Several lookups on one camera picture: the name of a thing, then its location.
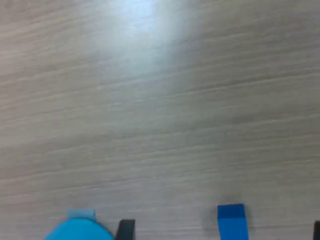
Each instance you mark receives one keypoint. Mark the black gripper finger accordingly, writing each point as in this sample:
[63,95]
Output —
[317,231]
[126,230]

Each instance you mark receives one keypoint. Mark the blue plastic cup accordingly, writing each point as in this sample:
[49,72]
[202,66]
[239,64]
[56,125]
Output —
[77,231]

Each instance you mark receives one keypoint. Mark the blue cube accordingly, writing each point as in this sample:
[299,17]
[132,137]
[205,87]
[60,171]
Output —
[232,222]

